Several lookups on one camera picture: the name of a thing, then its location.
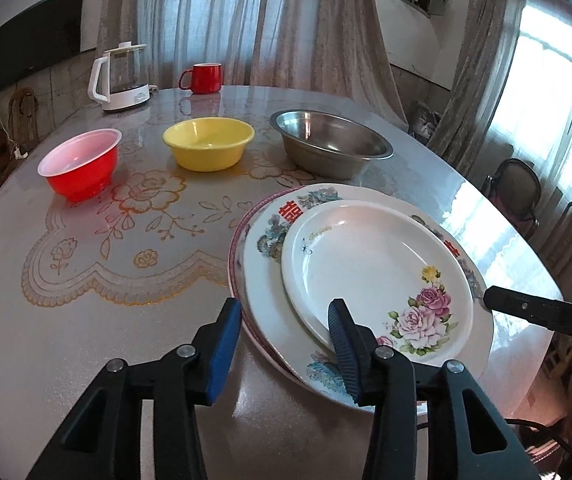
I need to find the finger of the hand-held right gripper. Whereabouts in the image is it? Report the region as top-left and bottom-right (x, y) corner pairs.
(482, 285), (567, 333)

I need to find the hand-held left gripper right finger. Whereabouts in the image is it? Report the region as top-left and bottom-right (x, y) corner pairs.
(327, 298), (542, 480)

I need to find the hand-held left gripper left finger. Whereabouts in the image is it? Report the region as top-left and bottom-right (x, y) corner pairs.
(26, 297), (243, 480)

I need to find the colourful floral rim plate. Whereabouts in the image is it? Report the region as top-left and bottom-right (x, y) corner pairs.
(242, 183), (495, 413)

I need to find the large pink rim plate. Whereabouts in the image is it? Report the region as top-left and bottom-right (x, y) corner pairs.
(228, 185), (327, 376)

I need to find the white rose print plate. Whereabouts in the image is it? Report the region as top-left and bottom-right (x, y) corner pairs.
(281, 200), (474, 367)

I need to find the stainless steel bowl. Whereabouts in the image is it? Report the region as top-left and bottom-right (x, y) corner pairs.
(269, 109), (395, 179)

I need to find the yellow plastic bowl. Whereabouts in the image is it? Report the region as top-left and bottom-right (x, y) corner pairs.
(162, 117), (255, 173)

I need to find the red plastic bowl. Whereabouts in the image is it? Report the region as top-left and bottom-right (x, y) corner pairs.
(37, 128), (123, 203)

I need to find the gold lace table doily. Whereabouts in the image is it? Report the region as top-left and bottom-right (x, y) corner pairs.
(22, 152), (317, 308)

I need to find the dark framed picture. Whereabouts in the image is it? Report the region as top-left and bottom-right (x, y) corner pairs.
(408, 100), (442, 141)

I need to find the bright window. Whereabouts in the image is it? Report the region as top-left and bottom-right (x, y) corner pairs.
(486, 0), (572, 211)

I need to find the narrow grey lace curtain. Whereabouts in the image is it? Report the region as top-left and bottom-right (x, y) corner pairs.
(428, 0), (527, 161)

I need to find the red enamel mug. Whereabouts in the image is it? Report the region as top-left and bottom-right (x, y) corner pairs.
(179, 63), (223, 95)

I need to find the white glass electric kettle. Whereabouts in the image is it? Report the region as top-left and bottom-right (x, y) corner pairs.
(89, 41), (153, 112)

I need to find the carved wooden chair back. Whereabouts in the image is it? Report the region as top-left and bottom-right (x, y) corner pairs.
(8, 87), (41, 147)

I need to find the wide grey lace curtain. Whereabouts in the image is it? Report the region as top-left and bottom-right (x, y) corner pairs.
(96, 0), (409, 131)

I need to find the black cable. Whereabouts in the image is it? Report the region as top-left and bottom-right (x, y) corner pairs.
(503, 416), (567, 443)

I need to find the black wall television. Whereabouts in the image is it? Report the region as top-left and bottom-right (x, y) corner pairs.
(0, 0), (86, 92)

